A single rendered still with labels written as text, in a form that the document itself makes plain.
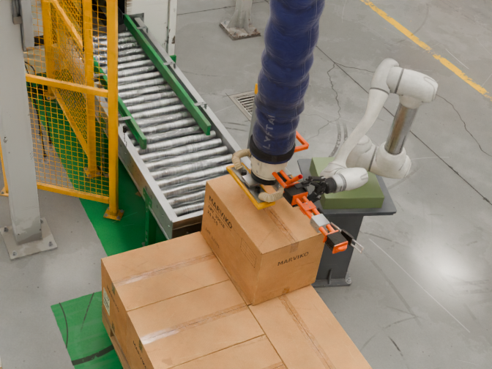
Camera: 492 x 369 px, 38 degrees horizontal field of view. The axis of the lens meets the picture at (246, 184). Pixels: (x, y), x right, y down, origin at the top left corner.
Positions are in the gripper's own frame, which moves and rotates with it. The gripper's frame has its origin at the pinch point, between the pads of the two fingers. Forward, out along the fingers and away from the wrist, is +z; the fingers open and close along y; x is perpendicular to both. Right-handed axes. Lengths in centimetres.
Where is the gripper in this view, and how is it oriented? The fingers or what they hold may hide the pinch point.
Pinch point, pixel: (296, 195)
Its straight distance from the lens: 347.4
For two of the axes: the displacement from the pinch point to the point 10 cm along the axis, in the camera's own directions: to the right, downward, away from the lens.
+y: -1.1, 7.5, 6.5
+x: -4.8, -6.1, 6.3
